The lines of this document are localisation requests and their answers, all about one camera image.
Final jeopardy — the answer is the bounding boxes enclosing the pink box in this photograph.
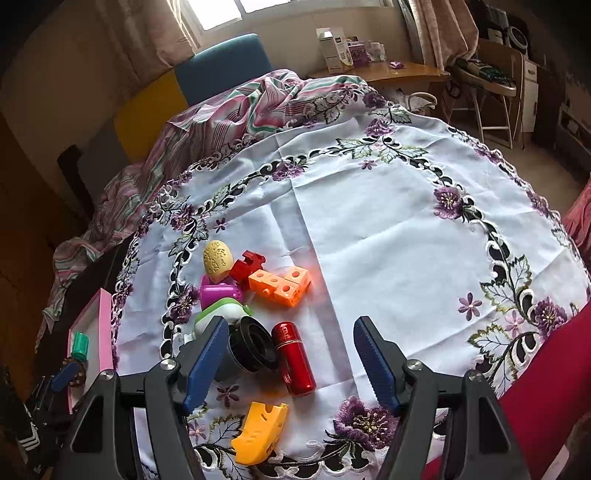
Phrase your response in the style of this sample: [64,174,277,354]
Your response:
[67,288,115,414]

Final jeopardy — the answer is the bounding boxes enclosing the black ring lens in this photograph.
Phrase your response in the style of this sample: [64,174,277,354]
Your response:
[217,316,280,381]

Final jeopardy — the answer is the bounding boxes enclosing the blue chair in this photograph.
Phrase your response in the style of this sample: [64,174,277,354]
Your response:
[175,33,274,107]

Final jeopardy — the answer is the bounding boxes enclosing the dark chair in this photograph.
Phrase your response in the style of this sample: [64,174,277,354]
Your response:
[56,144,93,217]

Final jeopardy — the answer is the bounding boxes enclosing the wooden desk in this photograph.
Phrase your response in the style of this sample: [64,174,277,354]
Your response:
[307,60,451,93]

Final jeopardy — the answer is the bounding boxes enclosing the round white appliance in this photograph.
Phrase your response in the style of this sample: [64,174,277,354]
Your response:
[505,25,529,49]

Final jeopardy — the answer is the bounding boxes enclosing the dark red building block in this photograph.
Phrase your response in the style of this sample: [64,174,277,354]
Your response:
[229,250,267,283]

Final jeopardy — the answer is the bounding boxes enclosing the clothes pile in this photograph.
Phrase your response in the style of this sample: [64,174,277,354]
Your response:
[455,58,518,90]

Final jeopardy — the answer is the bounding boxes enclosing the green cylinder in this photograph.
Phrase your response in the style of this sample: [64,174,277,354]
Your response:
[70,331,92,360]

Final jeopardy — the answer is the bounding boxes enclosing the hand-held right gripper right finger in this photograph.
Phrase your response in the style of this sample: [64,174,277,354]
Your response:
[353,316,532,480]

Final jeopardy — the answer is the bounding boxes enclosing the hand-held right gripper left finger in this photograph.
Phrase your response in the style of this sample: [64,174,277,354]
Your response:
[55,316,230,480]

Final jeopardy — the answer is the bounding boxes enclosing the beige curtain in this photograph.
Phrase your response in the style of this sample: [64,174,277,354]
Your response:
[106,0,201,79]
[406,0,481,70]

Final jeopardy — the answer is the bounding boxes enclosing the yellow carved egg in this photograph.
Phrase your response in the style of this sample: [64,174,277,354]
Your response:
[202,240,234,284]

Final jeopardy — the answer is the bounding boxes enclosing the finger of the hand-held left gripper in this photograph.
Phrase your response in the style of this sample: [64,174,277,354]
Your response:
[32,360,88,411]

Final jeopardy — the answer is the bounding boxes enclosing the white green thermometer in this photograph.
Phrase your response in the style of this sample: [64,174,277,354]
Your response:
[185,298,254,344]

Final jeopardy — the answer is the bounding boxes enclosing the red cloth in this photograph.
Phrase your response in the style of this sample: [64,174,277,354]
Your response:
[422,300,591,480]

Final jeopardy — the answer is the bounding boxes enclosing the white carton box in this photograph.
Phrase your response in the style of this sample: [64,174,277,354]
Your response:
[316,25,354,75]

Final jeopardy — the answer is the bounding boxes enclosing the pink green striped blanket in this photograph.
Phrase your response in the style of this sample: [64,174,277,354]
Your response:
[34,68,370,342]

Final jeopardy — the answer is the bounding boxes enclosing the purple box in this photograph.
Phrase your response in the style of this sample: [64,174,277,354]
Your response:
[346,39,370,65]

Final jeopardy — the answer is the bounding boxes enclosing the white embroidered floral tablecloth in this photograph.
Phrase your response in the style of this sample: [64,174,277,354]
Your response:
[111,88,591,480]

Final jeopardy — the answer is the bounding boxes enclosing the yellow chair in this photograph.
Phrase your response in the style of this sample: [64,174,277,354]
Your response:
[113,69,190,151]

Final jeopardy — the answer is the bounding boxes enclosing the window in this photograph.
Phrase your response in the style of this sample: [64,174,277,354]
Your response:
[182,0,398,35]

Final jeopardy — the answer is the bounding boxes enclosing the red metal cylinder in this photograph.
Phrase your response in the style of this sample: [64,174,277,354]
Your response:
[270,322,317,396]

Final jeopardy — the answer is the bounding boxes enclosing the yellow cheese-shaped piece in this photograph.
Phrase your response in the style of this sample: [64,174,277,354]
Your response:
[230,401,289,465]

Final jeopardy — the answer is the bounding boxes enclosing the magenta plastic block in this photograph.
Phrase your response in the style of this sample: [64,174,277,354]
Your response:
[199,275,244,311]

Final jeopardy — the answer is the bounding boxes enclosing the orange cube building block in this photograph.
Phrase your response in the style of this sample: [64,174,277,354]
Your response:
[248,265,311,308]

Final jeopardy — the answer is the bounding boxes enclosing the pink cloth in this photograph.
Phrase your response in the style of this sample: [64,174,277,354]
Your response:
[563,178,591,273]

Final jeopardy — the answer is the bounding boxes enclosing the white cabinet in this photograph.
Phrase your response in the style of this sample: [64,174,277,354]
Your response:
[522,60,541,134]

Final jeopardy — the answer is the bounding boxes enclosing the white bag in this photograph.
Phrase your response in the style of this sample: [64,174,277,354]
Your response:
[397,90,439,116]

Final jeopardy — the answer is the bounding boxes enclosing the wooden chair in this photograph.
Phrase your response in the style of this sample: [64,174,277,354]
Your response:
[450,37,527,148]

